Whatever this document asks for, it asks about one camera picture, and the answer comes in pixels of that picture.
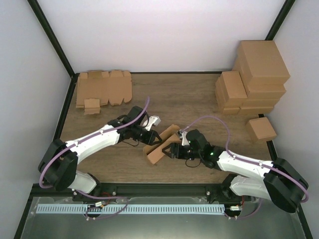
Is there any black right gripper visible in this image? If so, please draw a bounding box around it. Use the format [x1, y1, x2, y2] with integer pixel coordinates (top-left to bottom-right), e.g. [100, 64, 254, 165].
[162, 143, 202, 160]

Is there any brown cardboard box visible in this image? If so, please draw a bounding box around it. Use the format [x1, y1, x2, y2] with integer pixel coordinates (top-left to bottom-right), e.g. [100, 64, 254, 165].
[143, 124, 181, 165]

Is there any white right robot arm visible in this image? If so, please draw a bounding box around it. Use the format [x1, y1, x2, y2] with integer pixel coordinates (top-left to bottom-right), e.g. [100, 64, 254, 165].
[162, 129, 309, 213]

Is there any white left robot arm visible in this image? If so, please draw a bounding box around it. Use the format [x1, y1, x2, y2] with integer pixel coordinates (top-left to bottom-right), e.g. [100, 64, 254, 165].
[38, 106, 162, 201]

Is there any medium folded cardboard box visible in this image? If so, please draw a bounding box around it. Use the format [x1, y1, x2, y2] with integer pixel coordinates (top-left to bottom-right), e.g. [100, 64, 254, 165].
[216, 71, 247, 108]

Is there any small single cardboard box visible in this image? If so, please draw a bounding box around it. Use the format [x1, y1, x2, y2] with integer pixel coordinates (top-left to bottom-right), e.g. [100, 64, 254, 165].
[246, 117, 277, 142]

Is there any large top cardboard box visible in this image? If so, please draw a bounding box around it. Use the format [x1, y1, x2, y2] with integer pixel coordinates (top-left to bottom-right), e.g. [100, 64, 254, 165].
[233, 40, 290, 87]

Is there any stack of flat cardboard blanks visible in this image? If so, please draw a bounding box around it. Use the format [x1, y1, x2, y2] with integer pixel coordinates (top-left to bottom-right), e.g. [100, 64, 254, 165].
[76, 70, 133, 108]

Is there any small loose cardboard flap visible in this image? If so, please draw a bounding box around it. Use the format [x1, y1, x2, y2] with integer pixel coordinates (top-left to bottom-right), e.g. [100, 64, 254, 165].
[84, 99, 100, 115]

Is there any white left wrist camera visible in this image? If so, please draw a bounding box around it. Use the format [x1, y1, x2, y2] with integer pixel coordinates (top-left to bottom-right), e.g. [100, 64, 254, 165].
[143, 116, 161, 131]

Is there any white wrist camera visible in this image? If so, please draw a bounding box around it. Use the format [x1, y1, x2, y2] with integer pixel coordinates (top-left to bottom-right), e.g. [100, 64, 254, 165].
[143, 116, 161, 131]
[176, 129, 189, 146]

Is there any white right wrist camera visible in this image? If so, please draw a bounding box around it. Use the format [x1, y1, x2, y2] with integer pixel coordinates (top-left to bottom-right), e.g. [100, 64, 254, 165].
[176, 129, 189, 146]

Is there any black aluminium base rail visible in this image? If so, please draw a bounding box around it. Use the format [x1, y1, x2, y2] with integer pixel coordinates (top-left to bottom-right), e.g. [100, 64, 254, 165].
[32, 183, 262, 202]

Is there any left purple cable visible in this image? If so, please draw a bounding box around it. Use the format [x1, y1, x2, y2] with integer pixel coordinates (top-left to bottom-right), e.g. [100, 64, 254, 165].
[39, 96, 151, 221]

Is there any black frame post left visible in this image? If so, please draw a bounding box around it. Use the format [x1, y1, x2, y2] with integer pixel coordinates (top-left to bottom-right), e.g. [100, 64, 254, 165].
[27, 0, 75, 78]

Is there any black frame post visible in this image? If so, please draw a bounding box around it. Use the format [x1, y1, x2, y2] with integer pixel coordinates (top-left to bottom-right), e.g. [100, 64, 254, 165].
[27, 0, 75, 78]
[265, 0, 296, 41]

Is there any light blue slotted cable duct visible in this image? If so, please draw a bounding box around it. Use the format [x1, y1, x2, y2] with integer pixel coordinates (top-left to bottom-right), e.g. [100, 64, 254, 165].
[36, 204, 225, 215]

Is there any black frame post right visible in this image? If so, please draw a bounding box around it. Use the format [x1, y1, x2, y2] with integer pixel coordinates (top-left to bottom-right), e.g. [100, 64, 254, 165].
[265, 0, 296, 41]

